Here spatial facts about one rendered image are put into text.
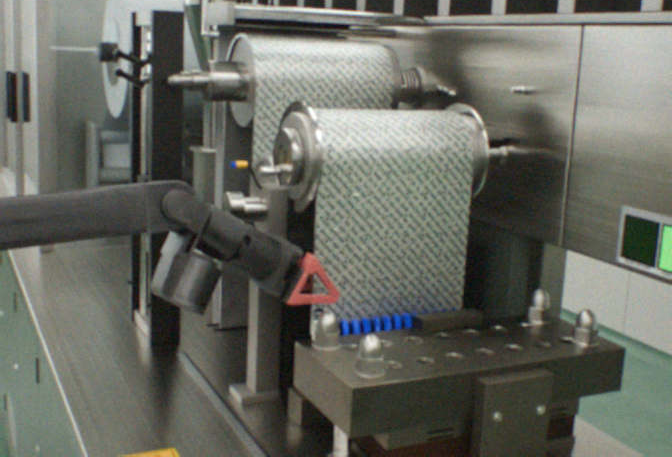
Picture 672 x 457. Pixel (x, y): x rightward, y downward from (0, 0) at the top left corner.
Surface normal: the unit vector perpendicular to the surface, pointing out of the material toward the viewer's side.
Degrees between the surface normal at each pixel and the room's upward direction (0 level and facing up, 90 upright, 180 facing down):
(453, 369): 0
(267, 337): 90
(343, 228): 90
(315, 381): 90
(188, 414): 0
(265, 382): 90
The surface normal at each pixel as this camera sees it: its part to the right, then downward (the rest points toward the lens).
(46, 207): 0.55, -0.05
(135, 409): 0.04, -0.98
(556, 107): -0.90, 0.04
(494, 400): 0.43, 0.19
